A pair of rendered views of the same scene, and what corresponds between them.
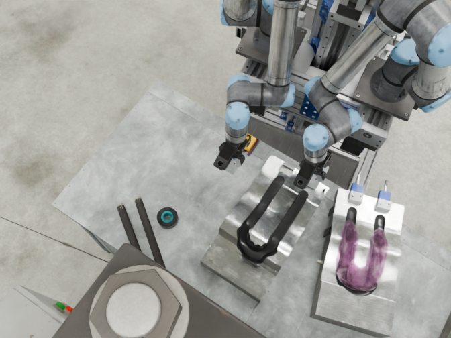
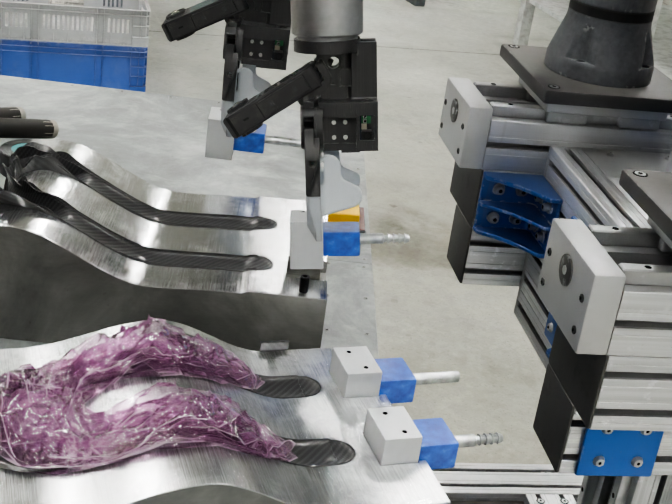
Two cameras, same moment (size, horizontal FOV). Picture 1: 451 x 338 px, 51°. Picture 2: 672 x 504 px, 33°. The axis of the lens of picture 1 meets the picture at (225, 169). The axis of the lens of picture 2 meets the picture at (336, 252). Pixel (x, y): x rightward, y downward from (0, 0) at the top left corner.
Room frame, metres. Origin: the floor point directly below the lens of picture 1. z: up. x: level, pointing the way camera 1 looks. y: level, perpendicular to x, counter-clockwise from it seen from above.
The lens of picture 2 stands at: (0.06, -1.28, 1.45)
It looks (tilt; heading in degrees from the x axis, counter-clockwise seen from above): 25 degrees down; 56
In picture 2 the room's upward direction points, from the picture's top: 8 degrees clockwise
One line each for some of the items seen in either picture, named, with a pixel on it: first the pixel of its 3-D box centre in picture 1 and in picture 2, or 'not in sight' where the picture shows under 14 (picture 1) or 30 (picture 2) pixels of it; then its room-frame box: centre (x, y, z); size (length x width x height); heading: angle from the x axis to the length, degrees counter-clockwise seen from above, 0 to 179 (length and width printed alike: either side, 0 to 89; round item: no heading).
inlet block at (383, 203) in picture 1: (384, 194); (438, 443); (0.65, -0.62, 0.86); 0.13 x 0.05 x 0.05; 166
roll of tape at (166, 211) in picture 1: (167, 218); (28, 160); (0.53, 0.22, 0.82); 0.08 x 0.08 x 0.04
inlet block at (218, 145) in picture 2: (237, 155); (257, 137); (0.75, -0.04, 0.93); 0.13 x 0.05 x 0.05; 149
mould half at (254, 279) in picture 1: (266, 224); (111, 240); (0.51, -0.16, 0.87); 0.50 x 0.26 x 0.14; 149
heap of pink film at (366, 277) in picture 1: (362, 253); (141, 389); (0.40, -0.51, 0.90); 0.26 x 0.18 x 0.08; 166
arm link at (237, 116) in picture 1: (237, 119); not in sight; (0.74, -0.03, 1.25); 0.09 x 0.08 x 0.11; 0
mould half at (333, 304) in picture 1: (360, 257); (136, 435); (0.40, -0.51, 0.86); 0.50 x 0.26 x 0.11; 166
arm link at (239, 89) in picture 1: (243, 93); not in sight; (0.84, -0.05, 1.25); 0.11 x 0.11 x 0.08; 0
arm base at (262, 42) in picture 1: (272, 31); (604, 36); (1.22, -0.16, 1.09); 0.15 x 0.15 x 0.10
